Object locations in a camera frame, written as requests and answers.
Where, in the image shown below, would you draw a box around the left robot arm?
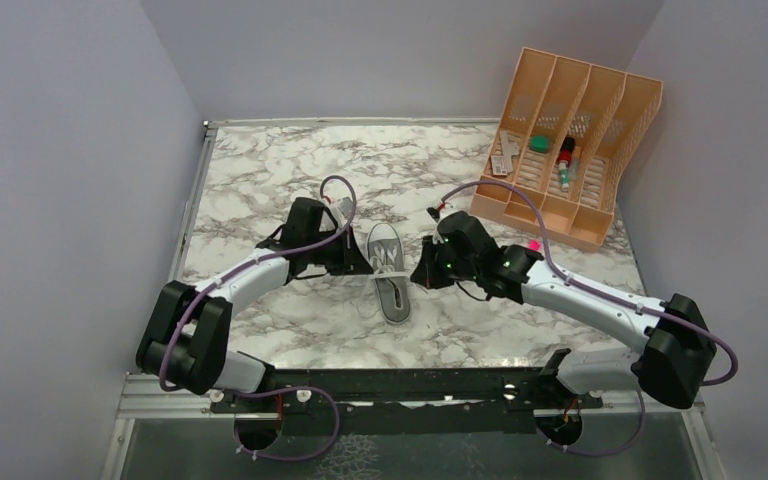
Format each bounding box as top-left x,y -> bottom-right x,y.
136,197 -> 372,411

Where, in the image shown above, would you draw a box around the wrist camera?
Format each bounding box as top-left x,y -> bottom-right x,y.
328,197 -> 355,226
426,205 -> 457,231

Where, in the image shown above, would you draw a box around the grey card pieces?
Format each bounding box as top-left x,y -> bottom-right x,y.
488,129 -> 522,177

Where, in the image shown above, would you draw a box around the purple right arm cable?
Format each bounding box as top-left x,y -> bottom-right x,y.
426,180 -> 740,460

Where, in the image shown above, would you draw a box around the grey canvas sneaker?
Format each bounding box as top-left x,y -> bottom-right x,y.
366,223 -> 411,325

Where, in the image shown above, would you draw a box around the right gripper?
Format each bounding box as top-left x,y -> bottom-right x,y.
411,234 -> 479,290

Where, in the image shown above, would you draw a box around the orange desk organizer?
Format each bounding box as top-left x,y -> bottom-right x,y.
470,48 -> 664,252

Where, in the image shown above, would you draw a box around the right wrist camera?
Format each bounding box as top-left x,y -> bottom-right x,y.
426,205 -> 457,231

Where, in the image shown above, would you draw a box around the red black marker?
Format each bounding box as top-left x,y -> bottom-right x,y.
556,136 -> 576,167

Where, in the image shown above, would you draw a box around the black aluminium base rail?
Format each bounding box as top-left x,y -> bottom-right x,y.
116,367 -> 672,436

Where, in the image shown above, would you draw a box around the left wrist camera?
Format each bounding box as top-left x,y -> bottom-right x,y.
328,197 -> 355,226

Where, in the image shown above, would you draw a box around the green round cap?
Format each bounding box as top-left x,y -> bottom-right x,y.
529,135 -> 551,154

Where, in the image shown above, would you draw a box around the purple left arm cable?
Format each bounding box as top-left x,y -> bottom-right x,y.
158,175 -> 359,464

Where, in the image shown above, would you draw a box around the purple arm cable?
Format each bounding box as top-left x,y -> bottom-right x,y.
158,175 -> 359,464
426,180 -> 740,460

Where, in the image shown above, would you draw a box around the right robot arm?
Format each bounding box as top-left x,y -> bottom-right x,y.
410,211 -> 716,409

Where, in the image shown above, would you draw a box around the white shoelace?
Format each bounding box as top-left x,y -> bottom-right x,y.
370,242 -> 409,280

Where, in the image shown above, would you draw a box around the white green tube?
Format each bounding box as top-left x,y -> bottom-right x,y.
558,162 -> 570,192

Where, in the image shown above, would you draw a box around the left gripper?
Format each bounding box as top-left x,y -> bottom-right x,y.
306,224 -> 375,276

